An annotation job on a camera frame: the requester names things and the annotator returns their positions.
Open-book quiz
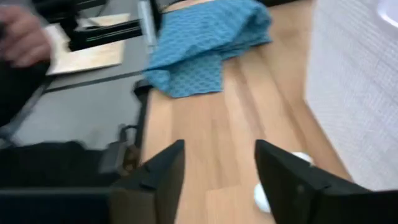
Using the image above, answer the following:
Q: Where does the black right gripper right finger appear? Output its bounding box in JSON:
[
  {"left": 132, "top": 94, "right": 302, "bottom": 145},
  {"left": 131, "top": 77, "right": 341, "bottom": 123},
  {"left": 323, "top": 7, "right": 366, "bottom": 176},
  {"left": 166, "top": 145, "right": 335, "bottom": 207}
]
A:
[{"left": 254, "top": 139, "right": 398, "bottom": 224}]

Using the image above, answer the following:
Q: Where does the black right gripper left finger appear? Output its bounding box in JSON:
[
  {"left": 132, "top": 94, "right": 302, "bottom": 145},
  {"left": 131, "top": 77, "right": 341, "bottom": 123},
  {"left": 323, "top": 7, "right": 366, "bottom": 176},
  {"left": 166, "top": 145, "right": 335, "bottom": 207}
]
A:
[{"left": 0, "top": 139, "right": 187, "bottom": 224}]

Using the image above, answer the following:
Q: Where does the white bottle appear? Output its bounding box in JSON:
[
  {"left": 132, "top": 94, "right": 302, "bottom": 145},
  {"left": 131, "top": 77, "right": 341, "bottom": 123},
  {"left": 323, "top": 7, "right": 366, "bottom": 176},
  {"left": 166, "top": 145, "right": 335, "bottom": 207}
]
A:
[{"left": 253, "top": 151, "right": 313, "bottom": 214}]

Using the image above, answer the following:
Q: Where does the white perforated plastic basket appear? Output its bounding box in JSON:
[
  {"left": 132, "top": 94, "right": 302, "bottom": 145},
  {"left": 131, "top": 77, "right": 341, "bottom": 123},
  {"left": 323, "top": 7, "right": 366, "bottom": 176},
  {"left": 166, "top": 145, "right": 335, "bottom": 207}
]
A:
[{"left": 304, "top": 0, "right": 398, "bottom": 192}]

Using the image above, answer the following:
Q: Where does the brown floor plate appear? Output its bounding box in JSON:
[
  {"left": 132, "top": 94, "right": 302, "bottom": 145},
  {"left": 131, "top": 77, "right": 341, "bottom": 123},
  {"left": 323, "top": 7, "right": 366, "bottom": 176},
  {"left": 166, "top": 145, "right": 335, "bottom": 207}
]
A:
[{"left": 45, "top": 12, "right": 131, "bottom": 77}]

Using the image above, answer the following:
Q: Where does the blue patterned cloth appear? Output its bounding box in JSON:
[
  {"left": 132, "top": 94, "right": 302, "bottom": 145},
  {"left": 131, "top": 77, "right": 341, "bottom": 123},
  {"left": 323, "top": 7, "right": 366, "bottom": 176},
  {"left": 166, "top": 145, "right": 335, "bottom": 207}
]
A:
[{"left": 142, "top": 0, "right": 274, "bottom": 99}]

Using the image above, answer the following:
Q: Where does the person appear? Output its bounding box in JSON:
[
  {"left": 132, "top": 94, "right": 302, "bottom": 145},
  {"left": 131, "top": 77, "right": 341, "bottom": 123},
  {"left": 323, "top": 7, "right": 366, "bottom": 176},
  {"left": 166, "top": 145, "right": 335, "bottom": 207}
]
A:
[{"left": 0, "top": 58, "right": 50, "bottom": 127}]

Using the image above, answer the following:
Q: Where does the person's hand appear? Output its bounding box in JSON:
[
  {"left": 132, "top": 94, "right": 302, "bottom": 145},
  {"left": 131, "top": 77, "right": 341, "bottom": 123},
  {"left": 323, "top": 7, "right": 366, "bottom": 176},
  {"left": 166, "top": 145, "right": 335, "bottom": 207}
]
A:
[{"left": 0, "top": 6, "right": 53, "bottom": 68}]

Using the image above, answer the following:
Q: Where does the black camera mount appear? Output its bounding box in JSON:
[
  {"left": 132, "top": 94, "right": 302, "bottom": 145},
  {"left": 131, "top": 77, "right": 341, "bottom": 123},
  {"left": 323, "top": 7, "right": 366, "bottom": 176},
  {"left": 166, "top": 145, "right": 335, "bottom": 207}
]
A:
[{"left": 0, "top": 140, "right": 139, "bottom": 189}]

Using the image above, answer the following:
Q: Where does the black aluminium table frame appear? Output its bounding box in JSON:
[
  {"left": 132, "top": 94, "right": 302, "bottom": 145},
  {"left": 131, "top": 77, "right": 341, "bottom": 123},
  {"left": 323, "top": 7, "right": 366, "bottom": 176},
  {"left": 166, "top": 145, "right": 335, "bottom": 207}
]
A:
[{"left": 32, "top": 0, "right": 162, "bottom": 153}]

